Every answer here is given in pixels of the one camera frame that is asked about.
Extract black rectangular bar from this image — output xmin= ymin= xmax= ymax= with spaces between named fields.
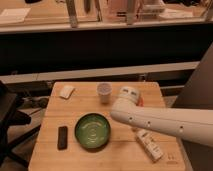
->
xmin=57 ymin=126 xmax=68 ymax=150

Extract black office chair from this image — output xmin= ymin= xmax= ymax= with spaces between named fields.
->
xmin=0 ymin=80 xmax=40 ymax=167

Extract white tube bottle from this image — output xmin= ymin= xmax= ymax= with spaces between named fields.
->
xmin=131 ymin=127 xmax=164 ymax=162

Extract orange carrot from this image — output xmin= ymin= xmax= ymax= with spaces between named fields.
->
xmin=138 ymin=98 xmax=144 ymax=107

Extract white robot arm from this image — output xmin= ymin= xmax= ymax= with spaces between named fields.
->
xmin=110 ymin=86 xmax=213 ymax=147

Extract green ceramic bowl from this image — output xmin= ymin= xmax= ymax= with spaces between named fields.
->
xmin=75 ymin=113 xmax=111 ymax=149

